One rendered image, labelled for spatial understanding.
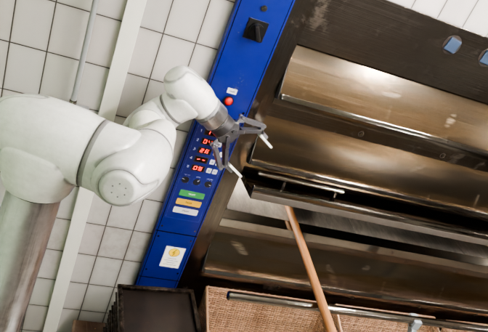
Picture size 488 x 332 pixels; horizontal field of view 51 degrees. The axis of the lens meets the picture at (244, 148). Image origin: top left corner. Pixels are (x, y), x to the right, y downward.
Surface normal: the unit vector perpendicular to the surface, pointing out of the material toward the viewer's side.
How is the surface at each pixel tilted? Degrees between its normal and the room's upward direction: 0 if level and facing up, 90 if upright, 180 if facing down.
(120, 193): 84
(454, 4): 90
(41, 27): 90
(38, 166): 85
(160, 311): 0
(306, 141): 70
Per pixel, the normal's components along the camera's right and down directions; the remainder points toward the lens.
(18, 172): -0.21, 0.30
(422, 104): 0.27, 0.22
